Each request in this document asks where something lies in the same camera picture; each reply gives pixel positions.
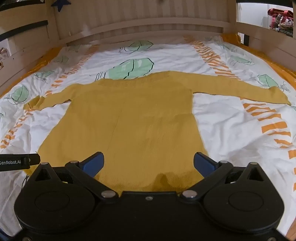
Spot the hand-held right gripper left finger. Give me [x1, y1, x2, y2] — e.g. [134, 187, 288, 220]
[28, 152, 117, 200]

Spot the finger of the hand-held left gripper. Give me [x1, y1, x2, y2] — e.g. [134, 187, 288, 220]
[29, 153, 41, 166]

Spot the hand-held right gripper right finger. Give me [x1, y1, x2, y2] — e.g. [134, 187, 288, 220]
[181, 152, 269, 200]

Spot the mustard yellow knit sweater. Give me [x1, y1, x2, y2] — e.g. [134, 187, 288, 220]
[23, 71, 292, 193]

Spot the white printed duvet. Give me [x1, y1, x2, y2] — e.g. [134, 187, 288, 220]
[0, 35, 296, 237]

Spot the yellow bed sheet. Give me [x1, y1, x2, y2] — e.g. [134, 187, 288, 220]
[0, 34, 296, 98]

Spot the dark blue star decoration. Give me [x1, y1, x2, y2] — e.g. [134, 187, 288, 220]
[51, 0, 71, 12]

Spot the black strap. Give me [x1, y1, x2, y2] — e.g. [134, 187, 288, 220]
[0, 0, 45, 12]

